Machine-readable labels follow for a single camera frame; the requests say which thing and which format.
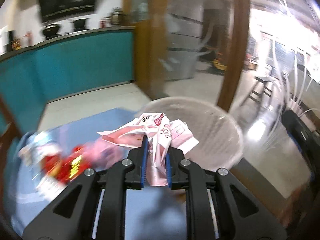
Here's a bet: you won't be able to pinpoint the small pink wrapper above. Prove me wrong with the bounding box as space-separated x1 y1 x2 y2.
83 138 124 170

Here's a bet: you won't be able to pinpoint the red snack wrapper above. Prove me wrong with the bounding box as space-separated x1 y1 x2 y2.
40 145 92 184

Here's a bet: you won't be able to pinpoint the clear blue plastic bag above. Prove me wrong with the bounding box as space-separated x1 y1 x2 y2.
18 131 62 169

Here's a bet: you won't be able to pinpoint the pink plastic trash basket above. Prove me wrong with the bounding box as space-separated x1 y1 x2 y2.
136 96 244 171

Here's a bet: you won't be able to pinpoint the teal lower kitchen cabinets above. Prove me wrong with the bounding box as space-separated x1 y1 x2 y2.
1 27 134 132

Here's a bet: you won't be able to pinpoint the blue table cloth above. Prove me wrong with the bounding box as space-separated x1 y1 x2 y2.
10 107 190 240

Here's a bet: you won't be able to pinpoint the wooden stool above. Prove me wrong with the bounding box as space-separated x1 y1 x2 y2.
240 76 276 108

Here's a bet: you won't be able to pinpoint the small red canister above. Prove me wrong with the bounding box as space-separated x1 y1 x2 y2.
100 20 106 28

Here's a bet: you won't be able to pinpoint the steel stock pot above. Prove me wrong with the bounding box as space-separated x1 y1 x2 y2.
108 7 124 25

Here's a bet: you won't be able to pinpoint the carved wooden chair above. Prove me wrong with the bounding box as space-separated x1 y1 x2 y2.
1 98 22 200

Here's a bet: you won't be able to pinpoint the black cooking pot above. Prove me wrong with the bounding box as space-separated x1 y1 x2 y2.
71 18 88 32

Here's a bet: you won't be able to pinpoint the silver refrigerator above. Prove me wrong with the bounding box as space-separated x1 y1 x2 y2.
163 0 204 81

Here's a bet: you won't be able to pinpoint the black wok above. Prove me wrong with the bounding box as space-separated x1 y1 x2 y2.
42 23 61 40

